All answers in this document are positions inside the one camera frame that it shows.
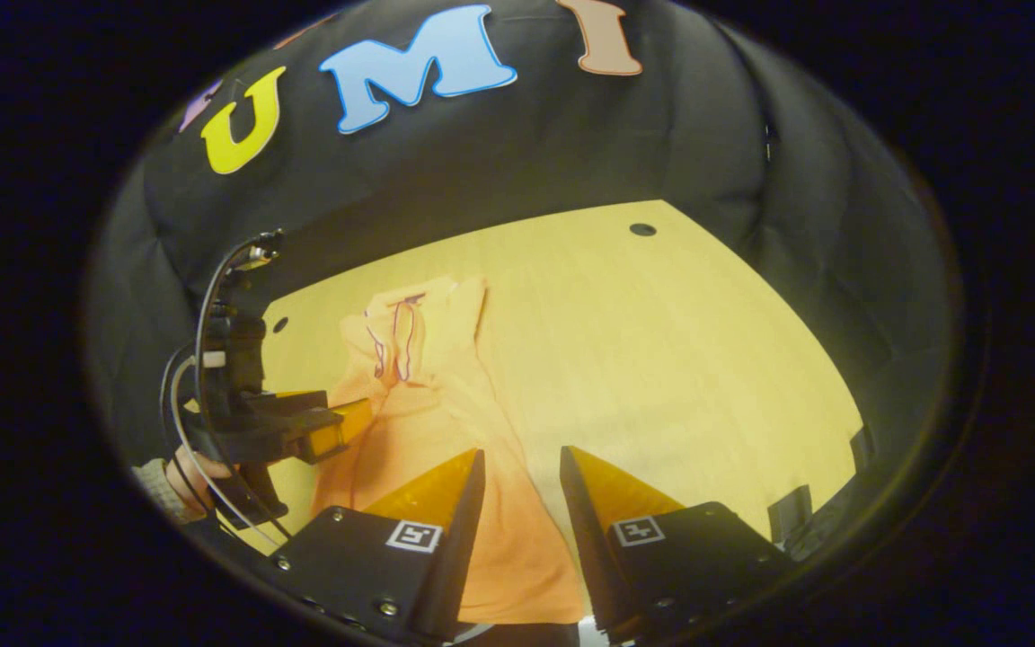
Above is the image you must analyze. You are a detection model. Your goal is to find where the black cable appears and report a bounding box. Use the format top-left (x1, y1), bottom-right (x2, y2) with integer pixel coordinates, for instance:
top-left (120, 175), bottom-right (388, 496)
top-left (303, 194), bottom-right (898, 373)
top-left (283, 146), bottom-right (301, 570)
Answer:
top-left (192, 235), bottom-right (296, 540)

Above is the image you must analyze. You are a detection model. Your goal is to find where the white cable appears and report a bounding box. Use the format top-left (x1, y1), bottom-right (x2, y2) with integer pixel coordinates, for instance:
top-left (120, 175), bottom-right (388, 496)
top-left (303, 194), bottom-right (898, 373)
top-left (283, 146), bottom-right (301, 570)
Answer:
top-left (167, 356), bottom-right (287, 551)

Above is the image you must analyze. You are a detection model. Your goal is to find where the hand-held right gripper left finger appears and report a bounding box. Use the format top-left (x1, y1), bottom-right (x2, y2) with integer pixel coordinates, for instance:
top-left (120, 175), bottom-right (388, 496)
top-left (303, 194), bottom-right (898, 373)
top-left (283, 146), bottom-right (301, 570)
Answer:
top-left (268, 448), bottom-right (488, 644)

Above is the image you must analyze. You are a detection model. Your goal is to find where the orange T-shirt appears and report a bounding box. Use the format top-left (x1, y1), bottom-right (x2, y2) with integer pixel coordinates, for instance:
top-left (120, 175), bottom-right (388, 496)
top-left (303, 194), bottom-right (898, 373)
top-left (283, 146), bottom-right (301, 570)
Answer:
top-left (309, 276), bottom-right (588, 626)

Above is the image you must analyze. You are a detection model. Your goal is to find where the black backdrop cloth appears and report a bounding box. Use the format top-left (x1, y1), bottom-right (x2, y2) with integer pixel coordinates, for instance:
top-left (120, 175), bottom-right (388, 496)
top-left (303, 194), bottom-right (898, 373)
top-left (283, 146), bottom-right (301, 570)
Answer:
top-left (86, 0), bottom-right (963, 504)

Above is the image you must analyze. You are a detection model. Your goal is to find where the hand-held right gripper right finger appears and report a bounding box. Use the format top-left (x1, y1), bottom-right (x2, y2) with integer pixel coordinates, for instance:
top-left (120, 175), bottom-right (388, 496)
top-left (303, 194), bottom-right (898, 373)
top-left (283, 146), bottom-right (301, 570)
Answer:
top-left (559, 445), bottom-right (795, 645)

